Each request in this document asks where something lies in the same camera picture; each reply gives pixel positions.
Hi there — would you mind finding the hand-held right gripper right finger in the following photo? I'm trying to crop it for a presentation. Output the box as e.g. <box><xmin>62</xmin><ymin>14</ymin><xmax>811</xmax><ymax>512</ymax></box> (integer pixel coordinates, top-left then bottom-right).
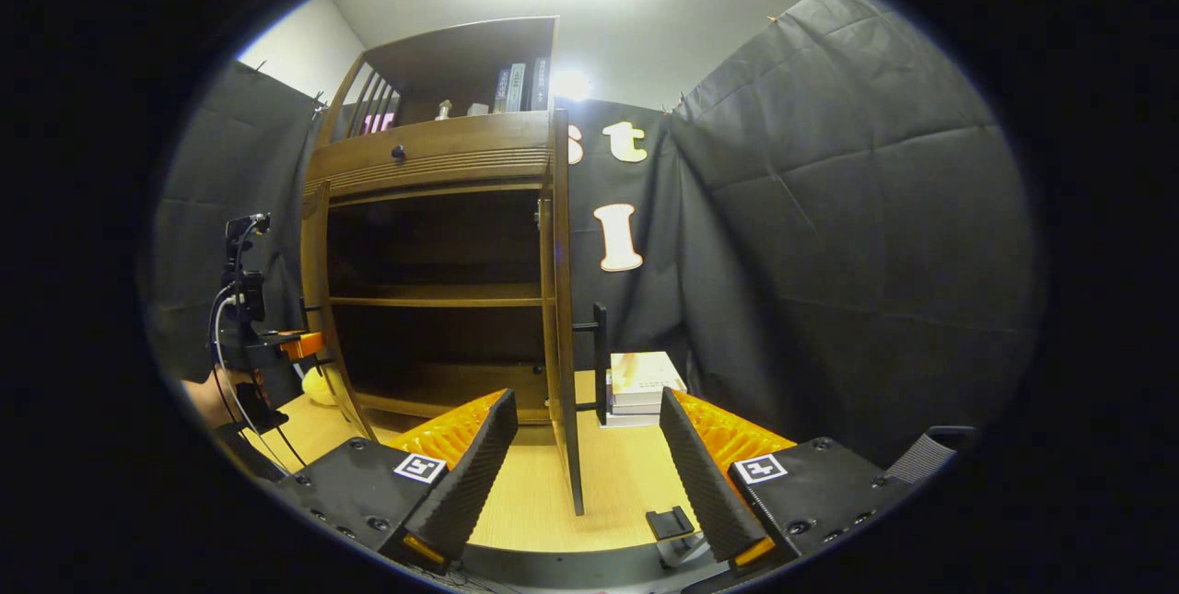
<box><xmin>659</xmin><ymin>387</ymin><xmax>908</xmax><ymax>567</ymax></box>

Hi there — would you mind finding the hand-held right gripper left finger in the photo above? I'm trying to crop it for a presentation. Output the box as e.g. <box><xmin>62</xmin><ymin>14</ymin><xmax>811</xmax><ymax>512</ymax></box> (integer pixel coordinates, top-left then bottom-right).
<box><xmin>276</xmin><ymin>389</ymin><xmax>519</xmax><ymax>574</ymax></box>

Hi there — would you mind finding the wooden cabinet door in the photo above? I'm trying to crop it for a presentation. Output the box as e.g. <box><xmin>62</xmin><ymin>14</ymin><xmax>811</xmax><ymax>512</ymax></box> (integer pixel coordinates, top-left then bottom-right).
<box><xmin>301</xmin><ymin>180</ymin><xmax>379</xmax><ymax>443</ymax></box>
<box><xmin>539</xmin><ymin>111</ymin><xmax>611</xmax><ymax>517</ymax></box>

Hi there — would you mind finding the brown wooden shoe cabinet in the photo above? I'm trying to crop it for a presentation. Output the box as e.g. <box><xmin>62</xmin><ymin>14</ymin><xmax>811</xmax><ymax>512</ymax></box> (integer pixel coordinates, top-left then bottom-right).
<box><xmin>301</xmin><ymin>16</ymin><xmax>577</xmax><ymax>448</ymax></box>

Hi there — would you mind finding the yellow round plush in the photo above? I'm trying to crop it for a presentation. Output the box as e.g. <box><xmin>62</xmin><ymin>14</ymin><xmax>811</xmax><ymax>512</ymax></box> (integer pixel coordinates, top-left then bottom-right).
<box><xmin>302</xmin><ymin>366</ymin><xmax>340</xmax><ymax>407</ymax></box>

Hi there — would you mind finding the dark ribbed object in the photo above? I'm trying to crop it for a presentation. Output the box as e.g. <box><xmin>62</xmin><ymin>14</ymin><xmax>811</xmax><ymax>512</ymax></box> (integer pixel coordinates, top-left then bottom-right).
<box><xmin>884</xmin><ymin>425</ymin><xmax>977</xmax><ymax>484</ymax></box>

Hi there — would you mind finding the wooden drawer with black knob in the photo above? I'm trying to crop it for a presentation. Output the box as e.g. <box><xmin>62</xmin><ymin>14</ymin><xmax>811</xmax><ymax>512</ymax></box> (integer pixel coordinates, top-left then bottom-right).
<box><xmin>304</xmin><ymin>111</ymin><xmax>554</xmax><ymax>199</ymax></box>

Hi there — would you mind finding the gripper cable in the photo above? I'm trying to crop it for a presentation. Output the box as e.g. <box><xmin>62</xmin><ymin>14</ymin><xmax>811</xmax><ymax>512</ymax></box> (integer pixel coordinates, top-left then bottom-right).
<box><xmin>208</xmin><ymin>285</ymin><xmax>309</xmax><ymax>472</ymax></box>

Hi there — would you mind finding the small black bracket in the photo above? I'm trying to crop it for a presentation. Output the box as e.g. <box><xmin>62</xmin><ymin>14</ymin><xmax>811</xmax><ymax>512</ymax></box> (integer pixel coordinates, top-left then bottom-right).
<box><xmin>645</xmin><ymin>507</ymin><xmax>696</xmax><ymax>540</ymax></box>

